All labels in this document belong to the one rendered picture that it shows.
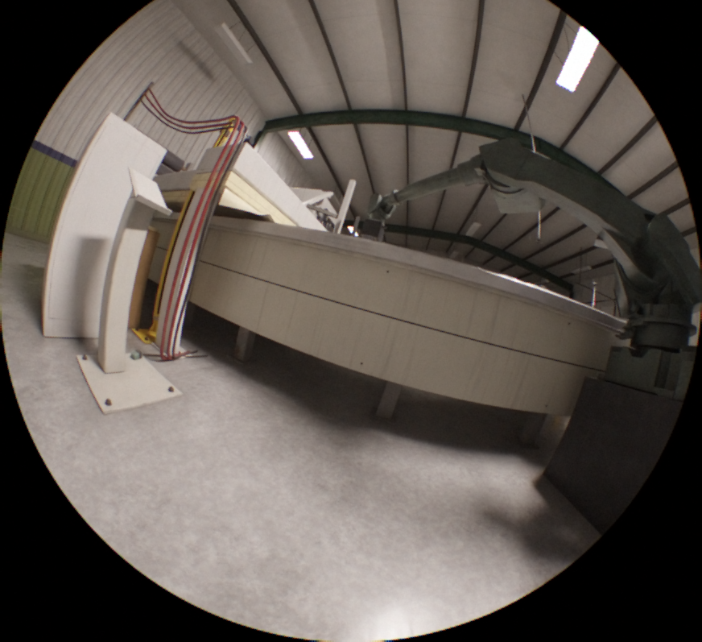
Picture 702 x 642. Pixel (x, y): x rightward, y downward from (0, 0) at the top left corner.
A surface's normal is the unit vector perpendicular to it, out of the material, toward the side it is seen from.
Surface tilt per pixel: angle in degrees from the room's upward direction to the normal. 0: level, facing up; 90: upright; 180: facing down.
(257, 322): 90
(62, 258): 90
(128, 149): 90
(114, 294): 90
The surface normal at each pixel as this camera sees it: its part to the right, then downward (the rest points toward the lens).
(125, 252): 0.94, 0.25
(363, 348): -0.22, -0.11
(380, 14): -0.09, 0.99
